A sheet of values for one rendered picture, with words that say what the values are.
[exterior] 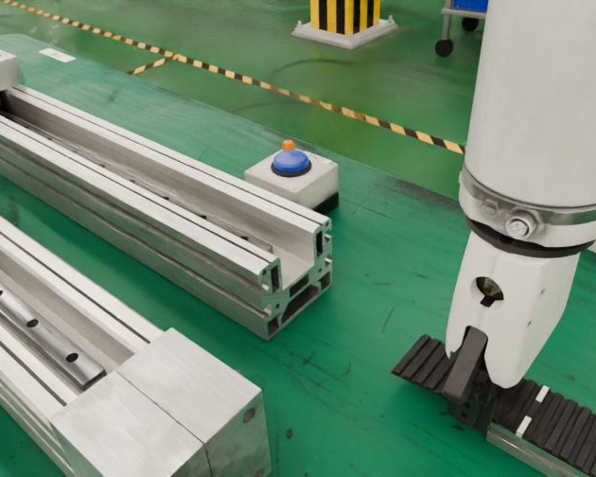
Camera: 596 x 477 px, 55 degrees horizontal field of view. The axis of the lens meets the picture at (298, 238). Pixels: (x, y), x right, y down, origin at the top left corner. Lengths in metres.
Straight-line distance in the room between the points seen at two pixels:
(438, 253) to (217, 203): 0.24
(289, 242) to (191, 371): 0.20
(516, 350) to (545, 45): 0.17
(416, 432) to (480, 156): 0.24
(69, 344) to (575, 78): 0.40
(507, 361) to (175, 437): 0.20
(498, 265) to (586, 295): 0.30
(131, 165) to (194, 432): 0.42
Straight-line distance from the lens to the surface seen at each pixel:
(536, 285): 0.34
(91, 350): 0.50
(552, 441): 0.45
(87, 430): 0.39
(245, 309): 0.52
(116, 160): 0.74
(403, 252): 0.63
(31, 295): 0.58
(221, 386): 0.38
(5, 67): 0.94
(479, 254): 0.34
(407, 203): 0.71
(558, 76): 0.28
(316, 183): 0.64
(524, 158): 0.30
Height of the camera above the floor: 1.17
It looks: 37 degrees down
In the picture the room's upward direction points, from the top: 3 degrees counter-clockwise
